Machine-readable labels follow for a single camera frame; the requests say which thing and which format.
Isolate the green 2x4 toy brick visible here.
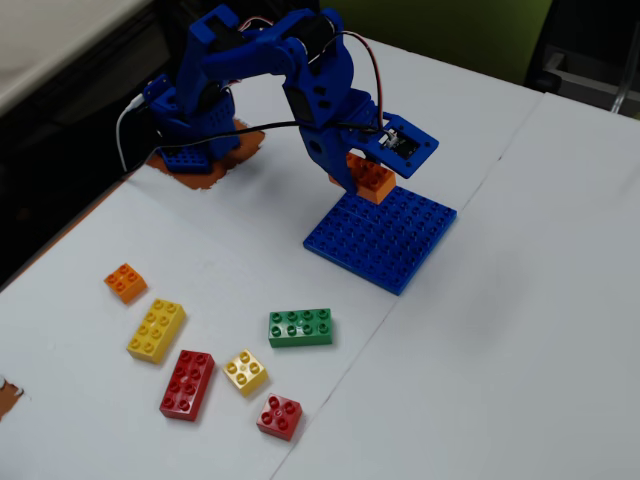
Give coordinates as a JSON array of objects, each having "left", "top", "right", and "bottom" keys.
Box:
[{"left": 268, "top": 307, "right": 335, "bottom": 349}]

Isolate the yellow 2x2 toy brick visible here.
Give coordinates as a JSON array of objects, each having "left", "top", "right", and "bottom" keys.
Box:
[{"left": 221, "top": 348, "right": 270, "bottom": 398}]

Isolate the blue 8x8 studded baseplate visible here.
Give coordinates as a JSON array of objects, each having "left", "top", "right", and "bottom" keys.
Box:
[{"left": 302, "top": 185, "right": 458, "bottom": 297}]

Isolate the white cable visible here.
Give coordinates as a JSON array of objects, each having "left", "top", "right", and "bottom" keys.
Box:
[{"left": 115, "top": 94, "right": 149, "bottom": 174}]

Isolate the red 2x2 toy brick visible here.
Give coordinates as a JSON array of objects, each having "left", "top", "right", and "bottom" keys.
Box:
[{"left": 255, "top": 393, "right": 304, "bottom": 442}]

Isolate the white foam board sheet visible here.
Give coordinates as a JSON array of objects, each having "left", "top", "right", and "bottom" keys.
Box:
[
  {"left": 0, "top": 34, "right": 545, "bottom": 480},
  {"left": 272, "top": 91, "right": 640, "bottom": 480}
]

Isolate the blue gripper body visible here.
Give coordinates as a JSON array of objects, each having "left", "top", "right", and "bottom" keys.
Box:
[{"left": 298, "top": 91, "right": 384, "bottom": 170}]

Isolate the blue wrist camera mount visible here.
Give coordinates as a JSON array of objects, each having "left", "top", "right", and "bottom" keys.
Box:
[{"left": 349, "top": 113, "right": 440, "bottom": 180}]

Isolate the red black servo wire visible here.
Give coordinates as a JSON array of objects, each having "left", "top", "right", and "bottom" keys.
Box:
[{"left": 307, "top": 30, "right": 386, "bottom": 132}]

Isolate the orange 2x2 toy brick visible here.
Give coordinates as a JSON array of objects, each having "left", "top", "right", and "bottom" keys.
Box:
[{"left": 103, "top": 262, "right": 149, "bottom": 305}]

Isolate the black cable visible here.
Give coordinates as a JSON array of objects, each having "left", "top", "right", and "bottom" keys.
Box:
[{"left": 119, "top": 121, "right": 386, "bottom": 179}]

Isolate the red 2x4 toy brick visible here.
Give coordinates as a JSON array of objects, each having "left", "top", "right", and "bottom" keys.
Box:
[{"left": 159, "top": 349, "right": 216, "bottom": 423}]

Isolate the white desk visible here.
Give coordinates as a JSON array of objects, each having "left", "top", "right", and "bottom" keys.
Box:
[{"left": 0, "top": 0, "right": 154, "bottom": 117}]

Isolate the orange 2x4 toy brick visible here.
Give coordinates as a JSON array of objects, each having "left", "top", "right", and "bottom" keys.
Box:
[{"left": 328, "top": 152, "right": 397, "bottom": 206}]

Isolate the yellow 2x4 toy brick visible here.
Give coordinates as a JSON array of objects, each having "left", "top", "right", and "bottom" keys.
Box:
[{"left": 125, "top": 298, "right": 187, "bottom": 365}]

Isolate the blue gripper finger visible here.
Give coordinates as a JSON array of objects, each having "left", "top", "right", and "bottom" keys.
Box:
[{"left": 312, "top": 143, "right": 362, "bottom": 196}]

